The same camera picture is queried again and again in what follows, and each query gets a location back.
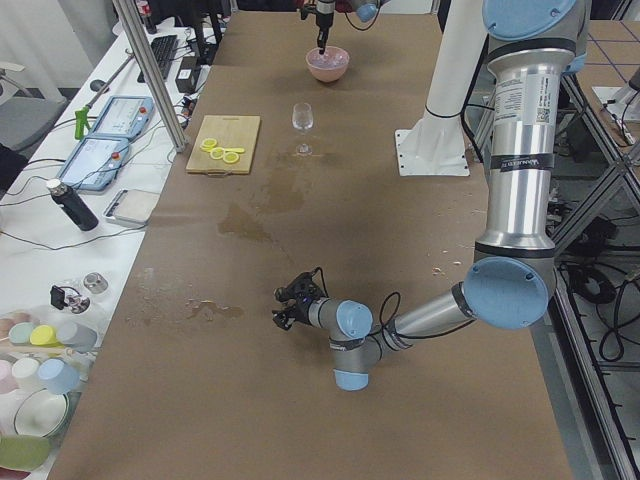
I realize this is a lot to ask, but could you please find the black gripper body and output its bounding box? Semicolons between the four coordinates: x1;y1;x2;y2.
285;272;325;324
316;2;334;38

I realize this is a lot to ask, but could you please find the steel jigger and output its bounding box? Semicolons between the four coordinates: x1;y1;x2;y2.
274;287;294;303

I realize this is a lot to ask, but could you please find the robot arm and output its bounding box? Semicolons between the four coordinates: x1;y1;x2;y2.
315;0;385;54
273;1;591;391

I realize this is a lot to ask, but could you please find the pink ice bowl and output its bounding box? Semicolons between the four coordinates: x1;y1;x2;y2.
305;46;350;83

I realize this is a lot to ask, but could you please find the clear wine glass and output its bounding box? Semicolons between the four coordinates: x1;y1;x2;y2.
291;102;314;156

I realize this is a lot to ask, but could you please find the bamboo cutting board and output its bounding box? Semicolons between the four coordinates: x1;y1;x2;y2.
186;115;261;175

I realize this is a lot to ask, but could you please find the middle lemon slice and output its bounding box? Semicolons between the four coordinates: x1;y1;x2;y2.
209;147;226;160

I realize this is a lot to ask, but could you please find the lemon slice far end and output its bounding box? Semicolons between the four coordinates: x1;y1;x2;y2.
200;138;218;151

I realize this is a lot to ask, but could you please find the black keyboard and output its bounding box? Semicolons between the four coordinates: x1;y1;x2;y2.
150;35;178;80

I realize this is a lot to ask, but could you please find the silver tray scale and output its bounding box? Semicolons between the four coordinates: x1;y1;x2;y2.
103;189;160;227

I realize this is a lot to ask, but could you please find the steel cup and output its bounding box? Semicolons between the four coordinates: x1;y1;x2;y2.
83;272;109;295

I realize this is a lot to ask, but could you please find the grey cup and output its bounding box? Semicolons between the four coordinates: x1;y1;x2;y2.
56;321;98;353

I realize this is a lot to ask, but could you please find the black water bottle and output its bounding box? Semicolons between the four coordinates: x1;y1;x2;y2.
46;178;99;231

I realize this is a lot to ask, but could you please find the far teach pendant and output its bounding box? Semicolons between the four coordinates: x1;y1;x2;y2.
89;95;154;140

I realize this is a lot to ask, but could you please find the teach pendant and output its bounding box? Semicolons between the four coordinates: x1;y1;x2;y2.
57;136;130;193
89;95;154;140

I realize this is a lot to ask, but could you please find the near teach pendant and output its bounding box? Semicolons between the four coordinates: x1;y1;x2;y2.
57;136;130;193

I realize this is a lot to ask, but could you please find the blue cup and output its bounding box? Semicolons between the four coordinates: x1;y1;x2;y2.
37;358;80;395

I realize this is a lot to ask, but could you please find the yellow cup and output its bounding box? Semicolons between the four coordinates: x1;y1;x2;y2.
29;325;61;347

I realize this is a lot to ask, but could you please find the white plate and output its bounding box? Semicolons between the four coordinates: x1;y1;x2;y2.
14;389;69;437

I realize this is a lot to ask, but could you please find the white cup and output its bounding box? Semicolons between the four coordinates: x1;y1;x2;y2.
12;357;43;392

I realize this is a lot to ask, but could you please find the green bowl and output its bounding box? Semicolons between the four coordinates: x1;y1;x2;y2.
1;435;51;472

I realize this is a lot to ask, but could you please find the lemon slice near handle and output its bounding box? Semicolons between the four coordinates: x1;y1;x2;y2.
222;152;240;164

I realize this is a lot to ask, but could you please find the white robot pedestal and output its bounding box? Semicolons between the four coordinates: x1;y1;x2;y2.
396;0;487;176

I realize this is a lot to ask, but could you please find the aluminium frame post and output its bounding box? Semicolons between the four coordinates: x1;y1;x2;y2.
113;0;188;153

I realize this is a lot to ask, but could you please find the green handled tool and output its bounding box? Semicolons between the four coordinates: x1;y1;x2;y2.
74;49;139;140

